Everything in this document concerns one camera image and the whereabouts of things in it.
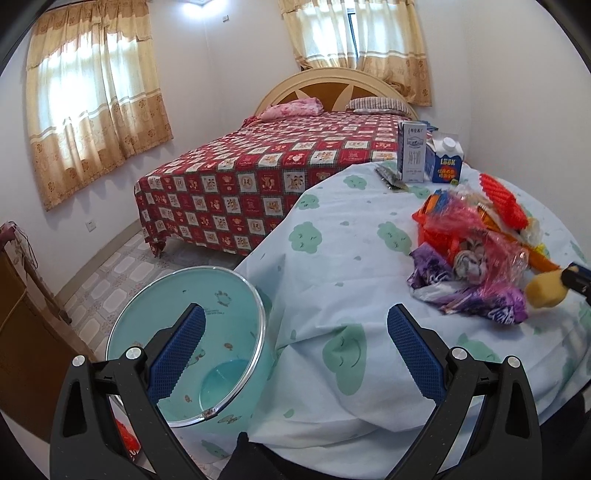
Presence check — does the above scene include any red checkered bed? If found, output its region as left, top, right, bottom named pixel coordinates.
left=134, top=112, right=404, bottom=255

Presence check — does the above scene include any tall white carton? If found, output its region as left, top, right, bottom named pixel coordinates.
left=397, top=121, right=427, bottom=183

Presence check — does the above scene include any right beige curtain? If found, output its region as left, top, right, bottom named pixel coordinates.
left=279, top=0, right=432, bottom=107

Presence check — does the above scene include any dark small snack packet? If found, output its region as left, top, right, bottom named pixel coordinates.
left=376, top=165, right=410, bottom=192

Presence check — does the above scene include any pink pillow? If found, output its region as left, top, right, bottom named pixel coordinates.
left=259, top=98, right=325, bottom=122

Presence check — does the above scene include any purple foil wrapper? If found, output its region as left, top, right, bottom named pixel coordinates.
left=407, top=243, right=528, bottom=326

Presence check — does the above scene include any cloud print table cloth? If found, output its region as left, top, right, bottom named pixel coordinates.
left=205, top=164, right=590, bottom=479

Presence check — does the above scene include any striped pillow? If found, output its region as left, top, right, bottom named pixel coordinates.
left=346, top=97, right=412, bottom=117

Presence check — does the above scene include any orange long snack wrapper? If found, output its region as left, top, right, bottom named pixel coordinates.
left=477, top=203, right=561, bottom=273

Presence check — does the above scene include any teal plastic trash bin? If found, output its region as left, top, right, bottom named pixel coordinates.
left=106, top=267, right=273, bottom=435

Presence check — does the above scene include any red foam net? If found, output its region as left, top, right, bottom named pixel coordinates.
left=480, top=173, right=529, bottom=231

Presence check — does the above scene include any beige curtain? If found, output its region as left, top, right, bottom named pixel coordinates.
left=26, top=1, right=173, bottom=210
left=279, top=0, right=432, bottom=107

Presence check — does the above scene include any red orange wrapper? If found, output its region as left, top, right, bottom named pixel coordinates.
left=412, top=189, right=467, bottom=266

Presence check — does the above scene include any cream wooden headboard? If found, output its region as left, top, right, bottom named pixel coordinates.
left=254, top=67, right=418, bottom=120

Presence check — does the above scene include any brown wooden cabinet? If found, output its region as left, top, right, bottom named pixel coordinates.
left=1, top=222, right=96, bottom=441

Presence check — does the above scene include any blue gable top carton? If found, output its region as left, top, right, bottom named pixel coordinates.
left=425, top=132, right=465, bottom=184

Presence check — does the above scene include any left beige curtain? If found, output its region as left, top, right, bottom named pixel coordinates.
left=26, top=1, right=173, bottom=210

